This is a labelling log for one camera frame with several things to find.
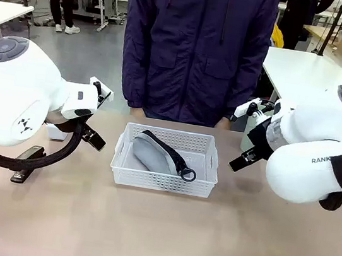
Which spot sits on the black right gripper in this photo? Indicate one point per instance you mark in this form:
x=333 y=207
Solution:
x=260 y=137

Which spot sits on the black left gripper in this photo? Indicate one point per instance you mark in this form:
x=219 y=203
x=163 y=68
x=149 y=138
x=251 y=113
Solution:
x=63 y=124

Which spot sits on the white rectangular box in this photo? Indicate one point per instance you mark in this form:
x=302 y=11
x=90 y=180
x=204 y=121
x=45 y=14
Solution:
x=57 y=135

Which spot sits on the grey pouch with black zipper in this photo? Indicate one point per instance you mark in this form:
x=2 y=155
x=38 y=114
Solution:
x=151 y=157

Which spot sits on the black stapler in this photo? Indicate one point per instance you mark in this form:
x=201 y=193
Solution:
x=19 y=177

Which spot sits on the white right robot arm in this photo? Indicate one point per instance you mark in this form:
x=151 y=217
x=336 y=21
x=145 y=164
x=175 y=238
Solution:
x=304 y=178

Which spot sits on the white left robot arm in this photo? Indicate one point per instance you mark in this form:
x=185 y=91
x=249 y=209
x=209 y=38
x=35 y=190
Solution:
x=14 y=87

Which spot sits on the white perforated plastic basket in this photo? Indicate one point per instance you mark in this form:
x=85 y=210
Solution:
x=157 y=181

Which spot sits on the person's left hand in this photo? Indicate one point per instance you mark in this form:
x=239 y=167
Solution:
x=223 y=124

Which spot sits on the person's right hand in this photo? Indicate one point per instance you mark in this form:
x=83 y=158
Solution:
x=137 y=112

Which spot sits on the black wrist watch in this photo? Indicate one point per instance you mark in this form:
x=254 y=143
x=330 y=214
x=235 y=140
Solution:
x=233 y=118

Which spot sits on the large white table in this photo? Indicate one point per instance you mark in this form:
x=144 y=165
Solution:
x=306 y=70

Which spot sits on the person in navy jacket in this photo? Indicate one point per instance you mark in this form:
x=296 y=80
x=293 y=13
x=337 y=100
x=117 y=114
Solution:
x=195 y=48

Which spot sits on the yellow cloth item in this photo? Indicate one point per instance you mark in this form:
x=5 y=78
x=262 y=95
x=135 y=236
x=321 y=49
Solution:
x=278 y=36

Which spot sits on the wooden background table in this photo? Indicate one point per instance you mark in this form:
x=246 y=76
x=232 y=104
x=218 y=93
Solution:
x=318 y=31

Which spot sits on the person in dark clothes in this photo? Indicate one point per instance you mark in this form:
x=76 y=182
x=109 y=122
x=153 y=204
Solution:
x=298 y=18

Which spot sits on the white side table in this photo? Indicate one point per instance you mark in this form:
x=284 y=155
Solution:
x=2 y=15

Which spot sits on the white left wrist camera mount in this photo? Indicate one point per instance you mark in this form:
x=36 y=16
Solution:
x=104 y=91

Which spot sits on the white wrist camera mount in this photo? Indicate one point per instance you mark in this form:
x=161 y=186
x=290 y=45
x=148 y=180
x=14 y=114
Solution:
x=104 y=91
x=245 y=108

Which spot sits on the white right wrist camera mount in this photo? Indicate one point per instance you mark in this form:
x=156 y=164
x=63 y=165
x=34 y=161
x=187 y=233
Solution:
x=245 y=108

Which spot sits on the black camera stand pole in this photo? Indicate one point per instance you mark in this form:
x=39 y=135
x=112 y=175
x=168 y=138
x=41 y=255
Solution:
x=329 y=32

